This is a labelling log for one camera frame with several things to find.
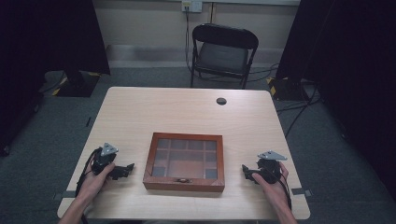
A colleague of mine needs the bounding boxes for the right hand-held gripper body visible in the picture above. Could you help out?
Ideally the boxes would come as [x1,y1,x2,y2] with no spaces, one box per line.
[248,150,289,185]

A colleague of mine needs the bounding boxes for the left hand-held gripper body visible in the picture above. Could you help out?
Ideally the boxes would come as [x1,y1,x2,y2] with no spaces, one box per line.
[92,142,127,181]

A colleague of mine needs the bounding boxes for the wooden box with glass lid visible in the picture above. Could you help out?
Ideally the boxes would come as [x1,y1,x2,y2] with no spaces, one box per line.
[142,132,226,193]

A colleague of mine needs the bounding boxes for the person's right hand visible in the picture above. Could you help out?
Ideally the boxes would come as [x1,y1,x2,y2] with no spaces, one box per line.
[250,161,291,205]

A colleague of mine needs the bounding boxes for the person's left hand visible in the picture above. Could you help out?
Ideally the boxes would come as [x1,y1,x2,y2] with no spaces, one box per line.
[76,161,117,200]

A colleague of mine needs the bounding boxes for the black stand base striped tape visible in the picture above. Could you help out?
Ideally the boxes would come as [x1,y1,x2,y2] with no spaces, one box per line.
[265,76,313,103]
[43,70,103,98]

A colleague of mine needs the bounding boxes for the black folding chair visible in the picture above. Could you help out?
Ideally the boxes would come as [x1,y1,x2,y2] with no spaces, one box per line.
[189,22,260,91]

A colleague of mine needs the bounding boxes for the black curtain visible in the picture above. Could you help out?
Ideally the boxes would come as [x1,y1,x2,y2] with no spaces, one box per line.
[0,0,112,157]
[275,0,396,200]

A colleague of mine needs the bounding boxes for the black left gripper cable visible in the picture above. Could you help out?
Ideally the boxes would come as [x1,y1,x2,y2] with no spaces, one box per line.
[74,147,103,200]

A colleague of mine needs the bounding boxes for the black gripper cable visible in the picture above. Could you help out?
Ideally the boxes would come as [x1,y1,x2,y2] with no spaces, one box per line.
[74,147,103,200]
[274,169,293,211]

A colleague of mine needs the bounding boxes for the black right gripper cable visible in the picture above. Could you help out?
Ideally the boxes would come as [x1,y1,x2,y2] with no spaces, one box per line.
[274,169,293,211]

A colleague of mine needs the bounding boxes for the grey table bracket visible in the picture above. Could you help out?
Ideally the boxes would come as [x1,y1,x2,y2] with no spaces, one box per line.
[290,187,314,198]
[51,189,78,202]

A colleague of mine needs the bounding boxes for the black floor cables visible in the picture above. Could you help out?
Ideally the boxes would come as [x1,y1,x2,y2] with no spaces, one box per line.
[276,81,323,138]

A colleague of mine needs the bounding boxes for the black wall cable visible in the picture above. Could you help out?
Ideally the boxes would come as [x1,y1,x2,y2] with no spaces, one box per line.
[184,8,193,73]

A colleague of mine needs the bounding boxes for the white wall socket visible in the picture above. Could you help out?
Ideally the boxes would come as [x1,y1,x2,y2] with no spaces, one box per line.
[181,0,204,14]

